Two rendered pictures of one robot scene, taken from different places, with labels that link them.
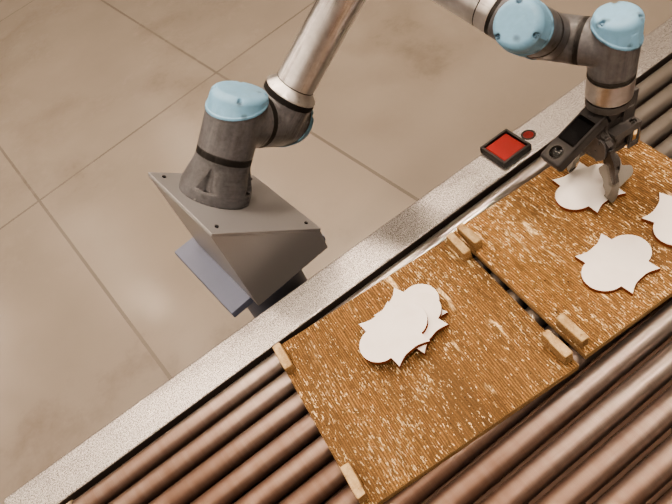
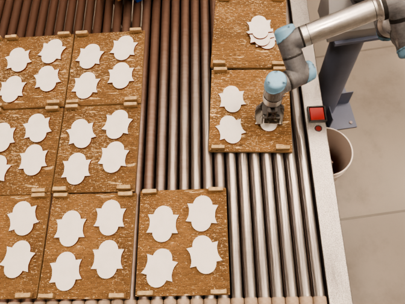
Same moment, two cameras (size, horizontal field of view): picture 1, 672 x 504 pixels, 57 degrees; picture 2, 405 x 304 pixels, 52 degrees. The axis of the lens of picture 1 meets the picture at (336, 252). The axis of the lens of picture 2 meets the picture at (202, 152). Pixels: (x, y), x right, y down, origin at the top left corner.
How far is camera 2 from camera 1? 1.68 m
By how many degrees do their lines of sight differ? 54
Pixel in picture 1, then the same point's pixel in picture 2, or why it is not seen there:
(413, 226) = not seen: hidden behind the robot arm
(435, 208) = not seen: hidden behind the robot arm
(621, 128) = (264, 109)
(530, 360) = (222, 57)
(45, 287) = not seen: outside the picture
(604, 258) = (235, 96)
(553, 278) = (242, 81)
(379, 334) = (261, 23)
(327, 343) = (274, 13)
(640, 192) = (252, 129)
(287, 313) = (299, 11)
